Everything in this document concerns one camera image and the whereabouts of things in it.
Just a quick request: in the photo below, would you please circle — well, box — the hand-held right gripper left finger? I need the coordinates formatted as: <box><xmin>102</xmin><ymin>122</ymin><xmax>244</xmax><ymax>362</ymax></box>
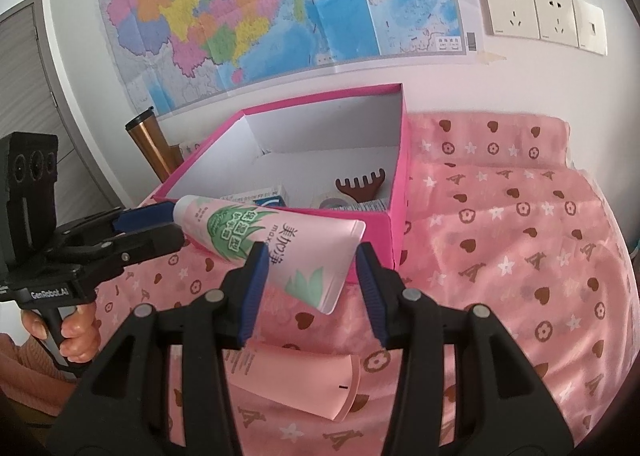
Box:
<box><xmin>47</xmin><ymin>241</ymin><xmax>271</xmax><ymax>456</ymax></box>

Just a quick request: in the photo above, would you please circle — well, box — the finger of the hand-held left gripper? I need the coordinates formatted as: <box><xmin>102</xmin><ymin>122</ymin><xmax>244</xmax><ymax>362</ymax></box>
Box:
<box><xmin>47</xmin><ymin>225</ymin><xmax>186</xmax><ymax>268</ymax></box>
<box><xmin>55</xmin><ymin>201</ymin><xmax>177</xmax><ymax>249</ymax></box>

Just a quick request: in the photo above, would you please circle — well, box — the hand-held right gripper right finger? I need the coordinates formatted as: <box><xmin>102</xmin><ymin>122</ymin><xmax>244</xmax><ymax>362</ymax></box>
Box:
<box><xmin>354</xmin><ymin>242</ymin><xmax>576</xmax><ymax>456</ymax></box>

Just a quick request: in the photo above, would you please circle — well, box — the pink aloe cream tube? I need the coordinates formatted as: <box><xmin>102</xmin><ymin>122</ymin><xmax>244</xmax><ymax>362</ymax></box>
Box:
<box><xmin>172</xmin><ymin>195</ymin><xmax>367</xmax><ymax>315</ymax></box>

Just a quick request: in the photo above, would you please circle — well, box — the blue and white medicine box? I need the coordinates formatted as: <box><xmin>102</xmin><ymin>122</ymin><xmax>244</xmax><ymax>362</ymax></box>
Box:
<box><xmin>220</xmin><ymin>189</ymin><xmax>291</xmax><ymax>208</ymax></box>

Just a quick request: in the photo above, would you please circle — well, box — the white tape roll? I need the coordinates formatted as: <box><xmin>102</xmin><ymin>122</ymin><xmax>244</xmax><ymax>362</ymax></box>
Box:
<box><xmin>314</xmin><ymin>193</ymin><xmax>351</xmax><ymax>209</ymax></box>

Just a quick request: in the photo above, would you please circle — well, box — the brown wooden comb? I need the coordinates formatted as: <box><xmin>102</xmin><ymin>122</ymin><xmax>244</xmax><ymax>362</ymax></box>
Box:
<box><xmin>332</xmin><ymin>167</ymin><xmax>390</xmax><ymax>201</ymax></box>

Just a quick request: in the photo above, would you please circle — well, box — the pink cardboard box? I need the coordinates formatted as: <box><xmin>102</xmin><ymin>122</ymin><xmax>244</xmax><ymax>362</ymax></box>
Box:
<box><xmin>152</xmin><ymin>83</ymin><xmax>412</xmax><ymax>273</ymax></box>

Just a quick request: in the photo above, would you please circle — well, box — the person's left forearm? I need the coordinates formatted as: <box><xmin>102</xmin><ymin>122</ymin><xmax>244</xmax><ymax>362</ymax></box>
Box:
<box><xmin>0</xmin><ymin>333</ymin><xmax>81</xmax><ymax>404</ymax></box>

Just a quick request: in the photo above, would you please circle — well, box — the person's left hand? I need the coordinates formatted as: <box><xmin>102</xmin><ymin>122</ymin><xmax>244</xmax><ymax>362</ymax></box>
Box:
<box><xmin>20</xmin><ymin>309</ymin><xmax>98</xmax><ymax>368</ymax></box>

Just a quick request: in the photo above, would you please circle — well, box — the copper tumbler with black lid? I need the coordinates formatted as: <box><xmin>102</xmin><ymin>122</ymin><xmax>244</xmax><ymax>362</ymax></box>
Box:
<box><xmin>125</xmin><ymin>107</ymin><xmax>183</xmax><ymax>182</ymax></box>

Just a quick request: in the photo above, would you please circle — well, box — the grey wardrobe door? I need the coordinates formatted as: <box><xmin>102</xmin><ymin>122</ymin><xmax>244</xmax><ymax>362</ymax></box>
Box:
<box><xmin>0</xmin><ymin>0</ymin><xmax>121</xmax><ymax>217</ymax></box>

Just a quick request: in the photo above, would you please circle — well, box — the pink printed cloth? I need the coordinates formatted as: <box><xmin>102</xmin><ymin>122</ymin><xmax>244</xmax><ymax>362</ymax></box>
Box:
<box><xmin>95</xmin><ymin>110</ymin><xmax>640</xmax><ymax>456</ymax></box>

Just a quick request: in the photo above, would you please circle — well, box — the colourful wall map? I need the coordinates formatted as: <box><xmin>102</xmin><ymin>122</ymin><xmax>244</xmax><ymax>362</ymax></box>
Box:
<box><xmin>95</xmin><ymin>0</ymin><xmax>478</xmax><ymax>117</ymax></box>

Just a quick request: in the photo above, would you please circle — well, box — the white wall socket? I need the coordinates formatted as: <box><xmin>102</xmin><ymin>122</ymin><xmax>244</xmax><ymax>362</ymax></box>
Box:
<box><xmin>531</xmin><ymin>0</ymin><xmax>581</xmax><ymax>44</ymax></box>
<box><xmin>475</xmin><ymin>0</ymin><xmax>538</xmax><ymax>40</ymax></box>

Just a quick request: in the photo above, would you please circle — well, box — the white wall jack plate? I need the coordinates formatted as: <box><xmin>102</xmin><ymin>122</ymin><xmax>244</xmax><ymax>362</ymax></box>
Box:
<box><xmin>572</xmin><ymin>0</ymin><xmax>608</xmax><ymax>56</ymax></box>

